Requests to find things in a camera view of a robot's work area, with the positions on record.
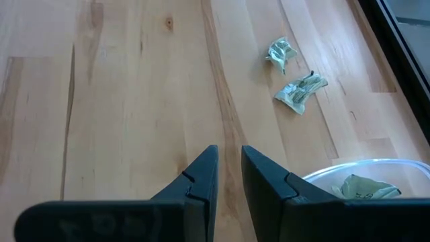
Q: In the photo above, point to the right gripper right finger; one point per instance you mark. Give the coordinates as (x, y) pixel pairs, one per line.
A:
(268, 195)

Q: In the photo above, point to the crumpled clear plastic bag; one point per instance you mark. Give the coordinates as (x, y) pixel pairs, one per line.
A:
(280, 52)

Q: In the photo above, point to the black metal table frame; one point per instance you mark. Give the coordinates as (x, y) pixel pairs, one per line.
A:
(396, 50)

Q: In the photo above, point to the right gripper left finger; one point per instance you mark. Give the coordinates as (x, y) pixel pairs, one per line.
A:
(201, 201)

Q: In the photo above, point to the clear plastic bin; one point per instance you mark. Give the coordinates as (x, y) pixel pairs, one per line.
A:
(322, 181)

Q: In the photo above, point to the green printed packet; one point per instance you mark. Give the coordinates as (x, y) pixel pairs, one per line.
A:
(363, 190)
(299, 92)

